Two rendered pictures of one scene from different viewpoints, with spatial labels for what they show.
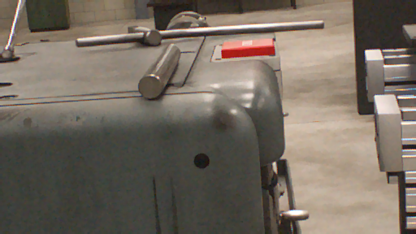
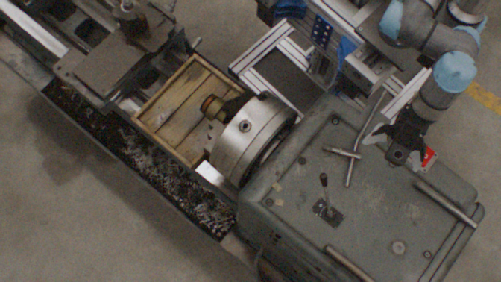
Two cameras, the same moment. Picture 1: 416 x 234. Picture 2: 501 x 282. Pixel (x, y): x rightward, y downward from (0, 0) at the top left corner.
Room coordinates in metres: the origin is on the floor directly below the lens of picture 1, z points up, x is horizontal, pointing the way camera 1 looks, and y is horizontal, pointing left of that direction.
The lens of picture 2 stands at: (1.11, 0.59, 2.58)
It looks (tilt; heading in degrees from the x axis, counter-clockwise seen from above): 71 degrees down; 300
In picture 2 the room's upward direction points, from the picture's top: 5 degrees clockwise
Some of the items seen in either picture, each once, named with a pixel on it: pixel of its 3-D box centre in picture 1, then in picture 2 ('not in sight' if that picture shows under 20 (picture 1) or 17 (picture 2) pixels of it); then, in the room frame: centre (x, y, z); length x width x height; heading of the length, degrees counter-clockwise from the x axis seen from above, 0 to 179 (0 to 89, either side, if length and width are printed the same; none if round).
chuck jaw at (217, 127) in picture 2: not in sight; (215, 142); (1.46, 0.22, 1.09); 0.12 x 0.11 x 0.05; 86
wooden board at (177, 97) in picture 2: not in sight; (193, 110); (1.65, 0.12, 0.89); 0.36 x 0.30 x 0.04; 86
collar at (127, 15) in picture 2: not in sight; (129, 8); (1.99, 0.01, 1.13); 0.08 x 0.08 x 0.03
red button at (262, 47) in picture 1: (248, 51); (420, 154); (0.91, -0.05, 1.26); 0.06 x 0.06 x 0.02; 86
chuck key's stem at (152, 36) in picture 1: (142, 34); (341, 151); (1.11, 0.08, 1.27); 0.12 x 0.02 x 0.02; 19
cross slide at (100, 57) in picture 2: not in sight; (127, 47); (1.99, 0.07, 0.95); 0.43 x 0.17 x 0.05; 86
